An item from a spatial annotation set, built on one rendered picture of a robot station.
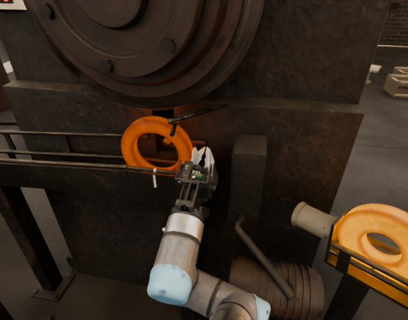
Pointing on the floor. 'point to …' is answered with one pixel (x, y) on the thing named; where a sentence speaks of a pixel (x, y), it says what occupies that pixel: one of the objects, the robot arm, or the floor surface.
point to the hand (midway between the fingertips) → (205, 153)
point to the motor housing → (289, 308)
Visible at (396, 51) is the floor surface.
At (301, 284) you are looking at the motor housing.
